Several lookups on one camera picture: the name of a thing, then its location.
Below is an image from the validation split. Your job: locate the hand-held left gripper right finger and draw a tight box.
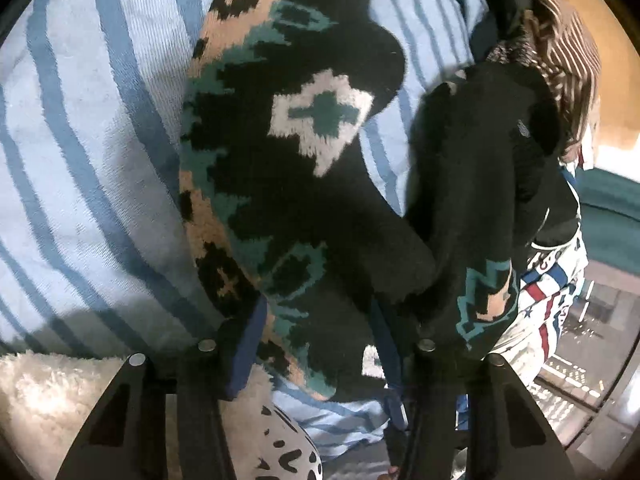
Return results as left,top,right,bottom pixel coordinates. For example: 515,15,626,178
372,302,571,480

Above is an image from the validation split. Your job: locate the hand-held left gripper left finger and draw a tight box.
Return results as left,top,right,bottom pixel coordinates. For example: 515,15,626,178
56,300,268,480

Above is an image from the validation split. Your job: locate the black teal patterned sweater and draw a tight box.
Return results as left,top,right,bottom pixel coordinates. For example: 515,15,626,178
179,0,576,405

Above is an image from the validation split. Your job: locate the black spotted white cloth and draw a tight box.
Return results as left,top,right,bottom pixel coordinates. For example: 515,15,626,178
239,402,325,480

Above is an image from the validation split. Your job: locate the star and stripe duvet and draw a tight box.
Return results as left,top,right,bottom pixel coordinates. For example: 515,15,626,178
492,237,590,388

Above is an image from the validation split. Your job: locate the white fluffy blanket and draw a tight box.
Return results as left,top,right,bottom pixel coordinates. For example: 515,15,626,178
0,352,275,480

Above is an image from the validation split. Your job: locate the black garment with white piping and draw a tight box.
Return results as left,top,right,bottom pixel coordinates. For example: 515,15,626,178
472,0,582,248

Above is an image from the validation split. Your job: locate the light blue striped shirt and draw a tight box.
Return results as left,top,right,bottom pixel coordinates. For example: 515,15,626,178
0,0,493,463

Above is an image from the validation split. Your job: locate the teal curtain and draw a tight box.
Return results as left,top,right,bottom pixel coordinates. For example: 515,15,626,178
564,164,640,263

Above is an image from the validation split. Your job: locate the brown striped shirt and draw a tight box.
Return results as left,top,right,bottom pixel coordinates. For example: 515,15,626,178
520,0,604,162

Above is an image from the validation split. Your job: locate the wooden headboard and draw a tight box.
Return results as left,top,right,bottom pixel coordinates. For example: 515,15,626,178
527,0,640,153

